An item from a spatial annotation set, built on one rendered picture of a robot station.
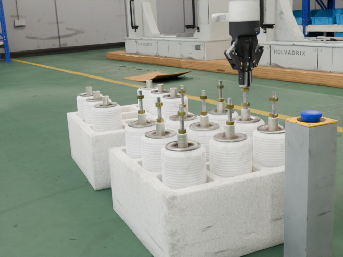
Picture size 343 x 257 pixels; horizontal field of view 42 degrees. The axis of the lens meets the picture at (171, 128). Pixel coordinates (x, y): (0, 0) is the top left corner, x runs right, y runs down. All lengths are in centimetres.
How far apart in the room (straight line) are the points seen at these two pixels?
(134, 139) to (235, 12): 39
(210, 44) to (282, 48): 94
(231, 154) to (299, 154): 16
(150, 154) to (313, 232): 39
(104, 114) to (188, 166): 55
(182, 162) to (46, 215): 53
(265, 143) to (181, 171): 22
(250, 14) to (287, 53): 238
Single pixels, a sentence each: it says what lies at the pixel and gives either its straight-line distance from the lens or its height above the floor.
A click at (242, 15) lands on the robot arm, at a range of 110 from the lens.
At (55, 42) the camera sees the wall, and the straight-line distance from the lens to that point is 734.
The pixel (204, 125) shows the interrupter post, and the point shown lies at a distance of 110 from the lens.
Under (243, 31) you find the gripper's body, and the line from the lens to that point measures 110.
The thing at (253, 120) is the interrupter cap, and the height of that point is 25.
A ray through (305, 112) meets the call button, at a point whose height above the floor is 33.
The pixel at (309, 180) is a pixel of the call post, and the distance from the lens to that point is 89.
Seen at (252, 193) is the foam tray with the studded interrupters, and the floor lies 14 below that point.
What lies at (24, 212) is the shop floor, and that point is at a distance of 136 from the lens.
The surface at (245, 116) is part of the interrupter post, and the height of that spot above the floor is 26.
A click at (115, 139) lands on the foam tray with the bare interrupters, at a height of 15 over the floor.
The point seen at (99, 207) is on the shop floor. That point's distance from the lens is 131.
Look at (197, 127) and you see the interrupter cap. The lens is 110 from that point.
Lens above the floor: 53
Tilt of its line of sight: 14 degrees down
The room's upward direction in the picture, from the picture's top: 3 degrees counter-clockwise
